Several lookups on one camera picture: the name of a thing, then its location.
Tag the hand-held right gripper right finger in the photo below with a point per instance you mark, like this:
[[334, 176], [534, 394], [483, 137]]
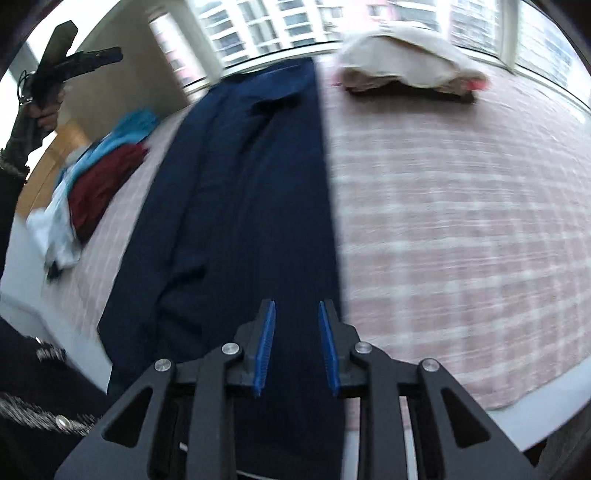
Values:
[[328, 350]]

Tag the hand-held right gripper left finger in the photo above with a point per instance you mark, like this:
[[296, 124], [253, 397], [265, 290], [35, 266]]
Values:
[[264, 350]]

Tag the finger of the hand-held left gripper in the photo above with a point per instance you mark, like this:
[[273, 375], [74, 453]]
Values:
[[94, 60], [59, 41]]

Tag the navy blue garment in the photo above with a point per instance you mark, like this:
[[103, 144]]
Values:
[[249, 207]]

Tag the person's left hand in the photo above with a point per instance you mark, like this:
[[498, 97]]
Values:
[[46, 120]]

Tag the light blue knitted sweater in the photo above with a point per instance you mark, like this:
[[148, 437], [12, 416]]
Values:
[[122, 134]]

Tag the wooden headboard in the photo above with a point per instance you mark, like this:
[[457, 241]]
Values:
[[51, 166]]

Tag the dark red garment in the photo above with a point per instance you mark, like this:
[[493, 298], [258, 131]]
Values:
[[104, 184]]

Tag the white crumpled cloth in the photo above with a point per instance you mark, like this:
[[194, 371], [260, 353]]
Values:
[[55, 226]]

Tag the plaid bed sheet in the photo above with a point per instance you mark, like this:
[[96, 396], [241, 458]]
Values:
[[443, 230]]

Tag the apartment buildings outside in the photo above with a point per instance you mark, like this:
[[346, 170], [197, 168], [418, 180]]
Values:
[[286, 23]]

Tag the person's black embellished jacket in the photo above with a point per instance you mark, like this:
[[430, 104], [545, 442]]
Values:
[[41, 406]]

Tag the beige folded cloth pile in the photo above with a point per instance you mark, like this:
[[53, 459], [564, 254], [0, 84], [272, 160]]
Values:
[[406, 64]]

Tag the white side window frame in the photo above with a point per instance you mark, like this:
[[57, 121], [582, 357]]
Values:
[[178, 50]]

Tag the white bay window frame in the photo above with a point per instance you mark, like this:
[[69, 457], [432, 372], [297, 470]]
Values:
[[351, 32]]

